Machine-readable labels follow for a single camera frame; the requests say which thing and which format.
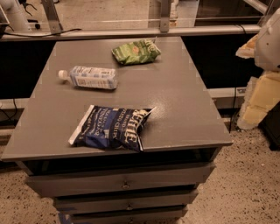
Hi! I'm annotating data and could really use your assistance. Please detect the blue kettle chip bag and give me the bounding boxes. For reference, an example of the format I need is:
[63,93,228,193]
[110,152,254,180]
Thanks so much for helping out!
[68,105,153,152]

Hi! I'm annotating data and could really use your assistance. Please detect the clear blue-label plastic bottle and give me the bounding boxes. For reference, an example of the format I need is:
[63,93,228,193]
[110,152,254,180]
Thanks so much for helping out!
[58,66,118,89]

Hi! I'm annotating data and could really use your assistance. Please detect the grey drawer cabinet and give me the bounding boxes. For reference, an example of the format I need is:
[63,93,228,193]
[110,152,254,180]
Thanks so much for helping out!
[2,37,231,224]

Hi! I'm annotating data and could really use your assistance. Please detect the grey metal rail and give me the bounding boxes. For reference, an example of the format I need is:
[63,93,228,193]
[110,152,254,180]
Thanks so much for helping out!
[0,24,261,42]

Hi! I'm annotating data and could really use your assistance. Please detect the metal upright bracket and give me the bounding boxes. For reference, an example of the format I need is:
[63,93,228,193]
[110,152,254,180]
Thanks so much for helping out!
[159,0,172,32]

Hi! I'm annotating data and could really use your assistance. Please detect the white pipe background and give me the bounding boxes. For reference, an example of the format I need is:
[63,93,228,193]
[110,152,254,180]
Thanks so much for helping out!
[0,0,31,32]

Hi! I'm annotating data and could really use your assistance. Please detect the metal diagonal strut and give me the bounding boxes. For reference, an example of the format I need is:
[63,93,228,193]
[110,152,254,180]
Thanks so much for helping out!
[41,0,63,34]

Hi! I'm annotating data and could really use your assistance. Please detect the black cable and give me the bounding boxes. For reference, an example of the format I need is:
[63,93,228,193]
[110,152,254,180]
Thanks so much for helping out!
[3,27,82,38]

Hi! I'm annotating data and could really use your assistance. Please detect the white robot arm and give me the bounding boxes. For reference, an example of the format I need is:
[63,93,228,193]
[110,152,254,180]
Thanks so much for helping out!
[235,9,280,130]

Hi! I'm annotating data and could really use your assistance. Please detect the green chip bag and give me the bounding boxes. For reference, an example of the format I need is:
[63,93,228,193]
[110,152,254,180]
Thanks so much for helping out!
[112,39,161,66]

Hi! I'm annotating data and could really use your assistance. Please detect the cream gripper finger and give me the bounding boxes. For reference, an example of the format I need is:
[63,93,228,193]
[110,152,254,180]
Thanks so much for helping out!
[237,71,280,130]
[235,34,258,59]

